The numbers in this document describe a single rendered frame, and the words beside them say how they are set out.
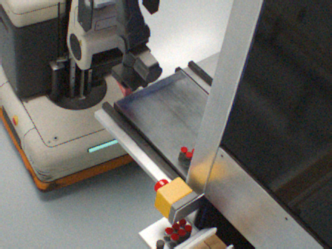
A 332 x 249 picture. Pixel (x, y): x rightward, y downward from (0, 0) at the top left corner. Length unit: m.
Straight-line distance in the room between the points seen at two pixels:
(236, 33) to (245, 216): 0.45
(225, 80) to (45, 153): 1.36
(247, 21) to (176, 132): 0.73
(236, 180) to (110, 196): 1.40
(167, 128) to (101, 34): 0.54
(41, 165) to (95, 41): 0.61
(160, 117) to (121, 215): 0.91
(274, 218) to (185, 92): 0.70
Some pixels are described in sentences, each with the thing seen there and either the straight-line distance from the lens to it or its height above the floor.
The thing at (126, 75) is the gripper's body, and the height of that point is 1.01.
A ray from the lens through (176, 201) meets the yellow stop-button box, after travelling 1.48.
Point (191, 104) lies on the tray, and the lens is 1.90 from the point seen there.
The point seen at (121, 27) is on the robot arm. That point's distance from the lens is 1.64.
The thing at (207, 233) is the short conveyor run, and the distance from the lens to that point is 1.52.
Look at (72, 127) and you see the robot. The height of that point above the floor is 0.28.
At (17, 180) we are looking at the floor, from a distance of 2.77.
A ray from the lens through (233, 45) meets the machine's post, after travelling 1.20.
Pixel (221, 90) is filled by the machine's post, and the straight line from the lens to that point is 1.28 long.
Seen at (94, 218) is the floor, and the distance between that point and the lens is 2.65.
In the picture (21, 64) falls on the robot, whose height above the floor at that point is 0.50.
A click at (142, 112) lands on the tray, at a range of 1.85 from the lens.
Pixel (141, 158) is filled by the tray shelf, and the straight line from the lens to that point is 1.74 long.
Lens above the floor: 2.23
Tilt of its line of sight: 48 degrees down
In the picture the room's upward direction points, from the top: 12 degrees clockwise
